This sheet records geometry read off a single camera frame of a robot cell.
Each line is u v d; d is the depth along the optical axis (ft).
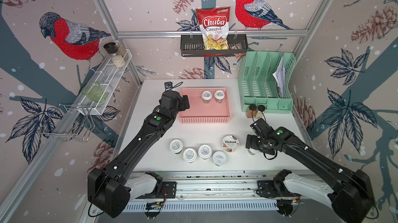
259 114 3.14
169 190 2.41
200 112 3.36
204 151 2.62
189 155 2.57
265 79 3.89
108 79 2.61
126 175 1.52
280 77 2.98
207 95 3.40
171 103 1.83
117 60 2.73
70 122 1.91
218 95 3.40
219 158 2.55
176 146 2.69
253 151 2.60
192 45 3.12
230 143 2.75
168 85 2.16
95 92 2.24
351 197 1.22
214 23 2.62
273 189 2.38
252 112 3.12
